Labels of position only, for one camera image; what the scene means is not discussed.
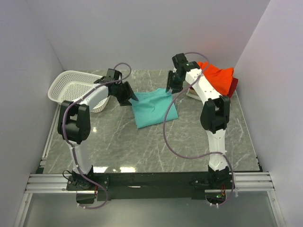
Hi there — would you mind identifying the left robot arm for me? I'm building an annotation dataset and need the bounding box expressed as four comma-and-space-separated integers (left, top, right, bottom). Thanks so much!
57, 68, 138, 190

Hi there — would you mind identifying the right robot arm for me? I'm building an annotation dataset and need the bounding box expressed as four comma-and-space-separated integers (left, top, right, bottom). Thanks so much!
166, 53, 232, 189

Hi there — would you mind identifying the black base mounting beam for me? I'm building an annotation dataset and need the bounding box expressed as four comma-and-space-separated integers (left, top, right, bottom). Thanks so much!
66, 170, 234, 201

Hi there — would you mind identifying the teal t-shirt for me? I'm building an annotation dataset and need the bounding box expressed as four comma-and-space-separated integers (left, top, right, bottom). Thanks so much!
131, 88, 178, 129

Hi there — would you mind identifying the folded beige t-shirt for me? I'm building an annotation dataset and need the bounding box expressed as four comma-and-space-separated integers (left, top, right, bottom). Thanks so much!
189, 87, 197, 95

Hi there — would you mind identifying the white perforated plastic basket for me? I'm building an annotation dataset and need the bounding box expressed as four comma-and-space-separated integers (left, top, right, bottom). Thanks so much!
47, 70, 103, 104

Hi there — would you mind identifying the folded white t-shirt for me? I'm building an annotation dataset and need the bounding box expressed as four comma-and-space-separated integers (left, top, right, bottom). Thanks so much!
186, 91, 201, 101

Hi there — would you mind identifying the folded orange t-shirt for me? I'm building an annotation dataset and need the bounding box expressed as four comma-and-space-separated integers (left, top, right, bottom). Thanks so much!
197, 62, 234, 96

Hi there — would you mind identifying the folded dark red t-shirt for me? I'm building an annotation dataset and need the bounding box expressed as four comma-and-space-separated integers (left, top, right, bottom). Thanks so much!
228, 78, 239, 98

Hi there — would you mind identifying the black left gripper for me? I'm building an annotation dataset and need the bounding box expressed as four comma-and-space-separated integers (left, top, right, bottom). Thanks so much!
111, 82, 138, 106

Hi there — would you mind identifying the aluminium extrusion rail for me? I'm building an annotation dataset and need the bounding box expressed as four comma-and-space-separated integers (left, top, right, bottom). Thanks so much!
13, 172, 286, 227

